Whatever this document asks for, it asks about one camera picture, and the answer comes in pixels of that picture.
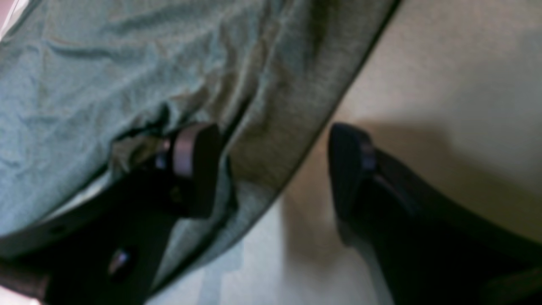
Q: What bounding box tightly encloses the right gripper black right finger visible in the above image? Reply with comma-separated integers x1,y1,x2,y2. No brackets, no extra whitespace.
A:
328,123,542,305

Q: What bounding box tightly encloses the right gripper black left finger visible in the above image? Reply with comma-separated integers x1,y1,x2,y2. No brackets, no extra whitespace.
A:
1,123,221,305

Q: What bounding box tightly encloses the green long-sleeve T-shirt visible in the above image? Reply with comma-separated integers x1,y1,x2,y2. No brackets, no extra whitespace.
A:
0,0,397,293

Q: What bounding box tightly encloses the light green table cloth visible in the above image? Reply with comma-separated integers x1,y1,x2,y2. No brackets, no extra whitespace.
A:
0,0,542,305

